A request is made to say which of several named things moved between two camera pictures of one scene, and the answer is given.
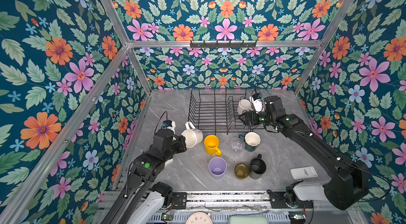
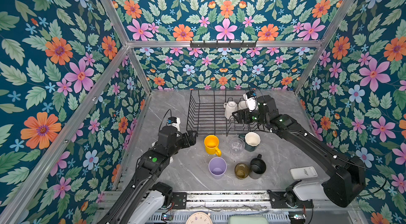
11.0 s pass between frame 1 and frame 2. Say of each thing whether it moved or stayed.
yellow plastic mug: stayed
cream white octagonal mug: moved
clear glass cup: stayed
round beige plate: stayed
